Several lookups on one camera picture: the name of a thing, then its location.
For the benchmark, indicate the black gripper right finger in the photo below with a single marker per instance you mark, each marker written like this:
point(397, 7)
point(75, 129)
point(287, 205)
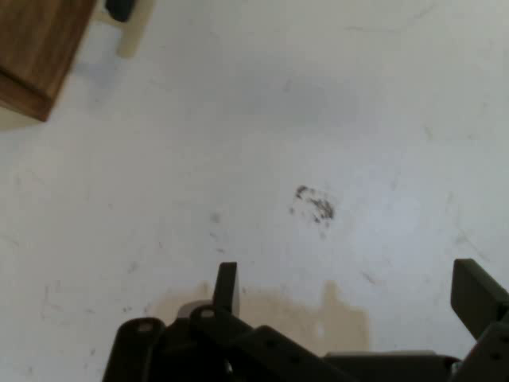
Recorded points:
point(473, 294)

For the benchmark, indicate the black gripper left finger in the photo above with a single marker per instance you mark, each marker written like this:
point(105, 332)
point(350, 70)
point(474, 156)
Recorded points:
point(224, 286)

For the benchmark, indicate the brown wooden drawer cabinet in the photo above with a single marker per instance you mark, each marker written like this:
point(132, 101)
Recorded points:
point(36, 47)

